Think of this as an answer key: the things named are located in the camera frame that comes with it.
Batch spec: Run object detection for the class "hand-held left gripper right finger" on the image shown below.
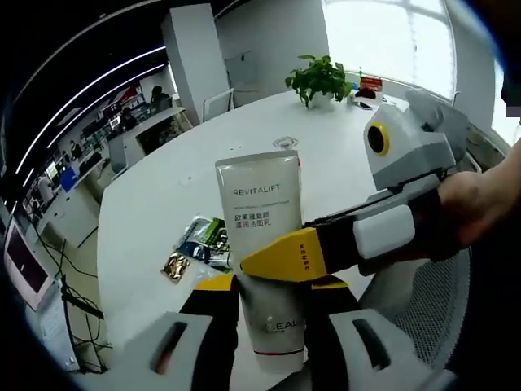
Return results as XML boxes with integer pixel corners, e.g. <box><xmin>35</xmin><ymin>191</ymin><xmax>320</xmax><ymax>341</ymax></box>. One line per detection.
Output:
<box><xmin>303</xmin><ymin>280</ymin><xmax>420</xmax><ymax>391</ymax></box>

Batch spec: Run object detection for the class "white office chair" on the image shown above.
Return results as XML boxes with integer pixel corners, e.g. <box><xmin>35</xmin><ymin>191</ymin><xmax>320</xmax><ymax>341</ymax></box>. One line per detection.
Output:
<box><xmin>202</xmin><ymin>87</ymin><xmax>236</xmax><ymax>122</ymax></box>

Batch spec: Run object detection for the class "white mesh chair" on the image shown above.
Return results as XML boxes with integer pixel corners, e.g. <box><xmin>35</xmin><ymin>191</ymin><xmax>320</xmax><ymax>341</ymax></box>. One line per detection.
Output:
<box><xmin>357</xmin><ymin>248</ymin><xmax>475</xmax><ymax>370</ymax></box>

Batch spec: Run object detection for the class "person's right hand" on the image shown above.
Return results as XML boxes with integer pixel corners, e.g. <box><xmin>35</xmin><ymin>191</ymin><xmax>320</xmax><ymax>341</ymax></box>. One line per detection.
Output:
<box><xmin>438</xmin><ymin>173</ymin><xmax>496</xmax><ymax>250</ymax></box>

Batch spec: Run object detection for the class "potted green plant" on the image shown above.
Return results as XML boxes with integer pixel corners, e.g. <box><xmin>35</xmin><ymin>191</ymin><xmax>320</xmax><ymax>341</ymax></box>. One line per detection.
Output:
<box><xmin>284</xmin><ymin>55</ymin><xmax>353</xmax><ymax>109</ymax></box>

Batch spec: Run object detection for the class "white skincare tube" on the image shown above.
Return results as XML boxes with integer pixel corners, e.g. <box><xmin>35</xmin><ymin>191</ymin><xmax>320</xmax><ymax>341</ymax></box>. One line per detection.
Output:
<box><xmin>214</xmin><ymin>149</ymin><xmax>307</xmax><ymax>375</ymax></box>

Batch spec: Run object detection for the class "tangle of black cables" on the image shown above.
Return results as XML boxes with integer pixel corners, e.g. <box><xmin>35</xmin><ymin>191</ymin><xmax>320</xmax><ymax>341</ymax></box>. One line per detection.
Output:
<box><xmin>56</xmin><ymin>239</ymin><xmax>113</xmax><ymax>371</ymax></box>

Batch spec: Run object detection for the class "gold skincare sachet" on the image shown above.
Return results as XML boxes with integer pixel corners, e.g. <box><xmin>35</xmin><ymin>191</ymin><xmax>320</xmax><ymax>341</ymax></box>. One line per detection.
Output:
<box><xmin>159</xmin><ymin>249</ymin><xmax>193</xmax><ymax>285</ymax></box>

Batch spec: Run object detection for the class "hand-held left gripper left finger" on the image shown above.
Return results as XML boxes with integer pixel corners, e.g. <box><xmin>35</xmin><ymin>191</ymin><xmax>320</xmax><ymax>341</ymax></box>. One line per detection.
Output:
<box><xmin>121</xmin><ymin>273</ymin><xmax>241</xmax><ymax>391</ymax></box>

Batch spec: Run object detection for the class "computer monitor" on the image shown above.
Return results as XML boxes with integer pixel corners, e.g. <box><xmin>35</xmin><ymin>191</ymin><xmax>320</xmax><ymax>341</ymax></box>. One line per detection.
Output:
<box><xmin>2</xmin><ymin>222</ymin><xmax>56</xmax><ymax>313</ymax></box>

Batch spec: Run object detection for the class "dark green skincare sachet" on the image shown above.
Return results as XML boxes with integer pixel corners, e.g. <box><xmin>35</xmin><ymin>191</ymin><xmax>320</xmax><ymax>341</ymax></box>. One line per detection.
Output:
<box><xmin>173</xmin><ymin>214</ymin><xmax>234</xmax><ymax>273</ymax></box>

